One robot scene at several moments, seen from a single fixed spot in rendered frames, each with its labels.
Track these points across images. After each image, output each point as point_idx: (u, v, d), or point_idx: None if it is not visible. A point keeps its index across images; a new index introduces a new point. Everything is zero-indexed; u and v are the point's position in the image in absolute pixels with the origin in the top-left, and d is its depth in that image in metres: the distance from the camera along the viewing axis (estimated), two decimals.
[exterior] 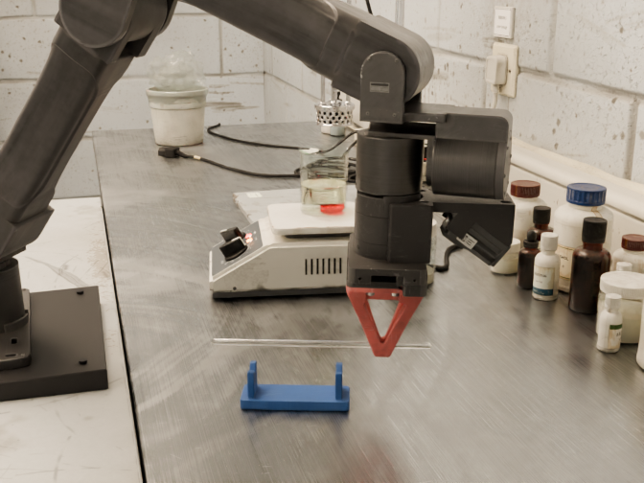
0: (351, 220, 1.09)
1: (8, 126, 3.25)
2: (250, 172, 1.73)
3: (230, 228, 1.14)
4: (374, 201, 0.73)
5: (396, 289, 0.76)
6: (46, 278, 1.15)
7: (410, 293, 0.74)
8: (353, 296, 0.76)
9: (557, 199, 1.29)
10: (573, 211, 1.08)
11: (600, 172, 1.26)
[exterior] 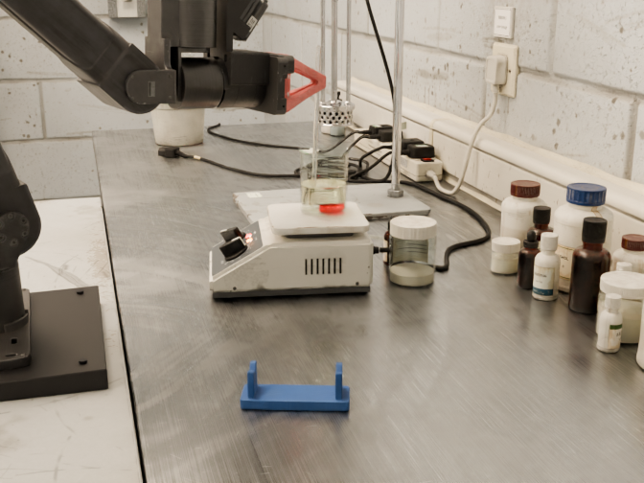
0: (351, 220, 1.09)
1: (8, 126, 3.25)
2: (250, 172, 1.73)
3: (230, 228, 1.14)
4: (226, 96, 0.99)
5: None
6: (46, 278, 1.15)
7: (292, 68, 1.01)
8: (289, 107, 1.04)
9: (557, 199, 1.29)
10: (573, 211, 1.08)
11: (600, 172, 1.26)
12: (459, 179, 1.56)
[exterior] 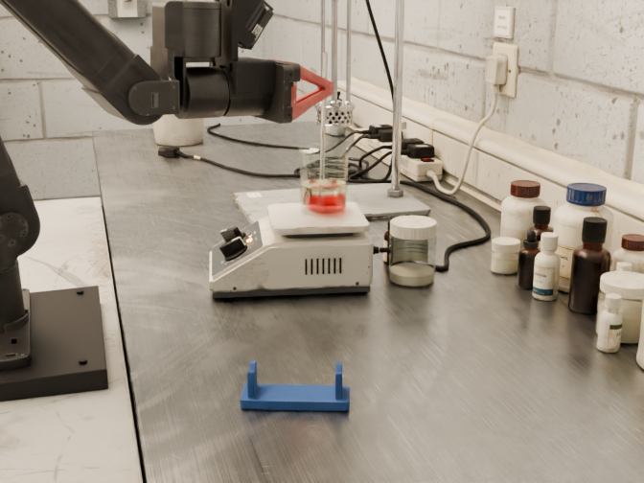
0: (351, 220, 1.09)
1: (8, 126, 3.25)
2: (250, 172, 1.73)
3: (230, 228, 1.14)
4: (232, 105, 0.99)
5: None
6: (46, 278, 1.15)
7: (298, 76, 1.00)
8: (296, 115, 1.04)
9: (557, 199, 1.29)
10: (573, 211, 1.08)
11: (600, 172, 1.26)
12: (459, 179, 1.56)
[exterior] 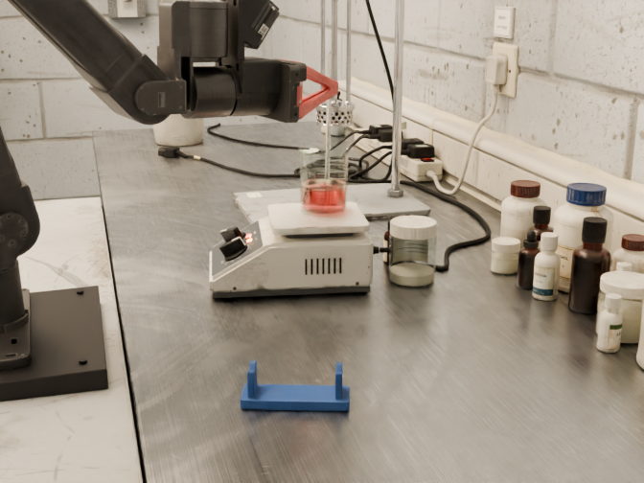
0: (351, 220, 1.09)
1: (8, 126, 3.25)
2: (250, 172, 1.73)
3: (230, 228, 1.14)
4: (239, 104, 0.99)
5: None
6: (46, 278, 1.15)
7: (304, 76, 1.00)
8: (302, 115, 1.04)
9: (557, 199, 1.29)
10: (573, 211, 1.08)
11: (600, 172, 1.26)
12: (459, 179, 1.56)
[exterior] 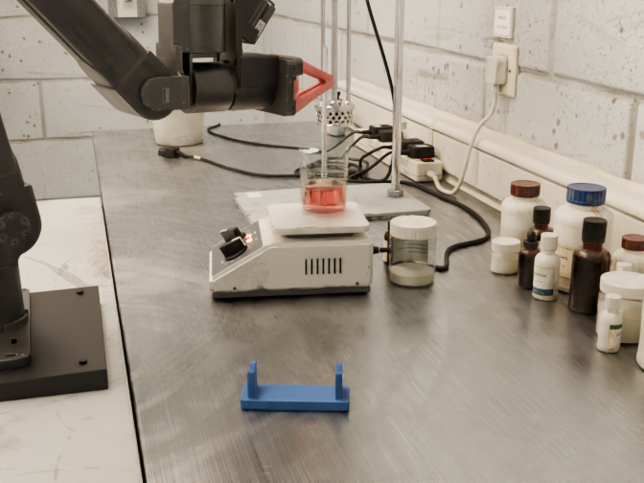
0: (351, 220, 1.09)
1: (8, 126, 3.25)
2: (250, 172, 1.73)
3: (230, 228, 1.14)
4: (238, 99, 1.01)
5: None
6: (46, 278, 1.15)
7: (301, 70, 1.03)
8: (298, 108, 1.06)
9: (557, 199, 1.29)
10: (573, 211, 1.08)
11: (600, 172, 1.26)
12: (459, 179, 1.56)
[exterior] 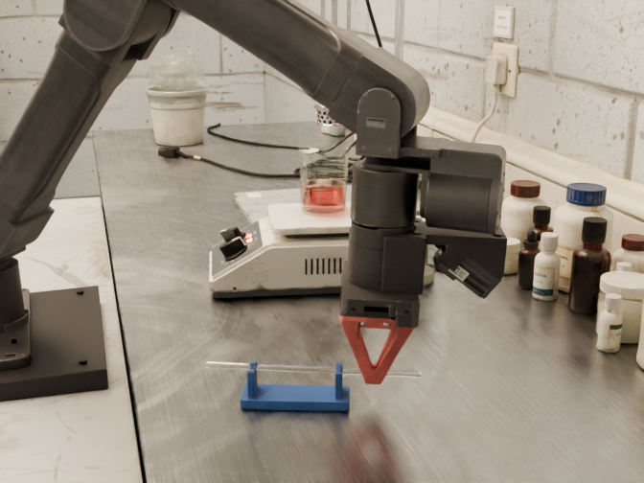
0: (351, 220, 1.09)
1: (8, 126, 3.25)
2: (250, 172, 1.73)
3: (230, 228, 1.14)
4: (368, 233, 0.75)
5: (388, 319, 0.77)
6: (46, 278, 1.15)
7: (402, 324, 0.75)
8: (345, 325, 0.77)
9: (557, 199, 1.29)
10: (573, 211, 1.08)
11: (600, 172, 1.26)
12: None
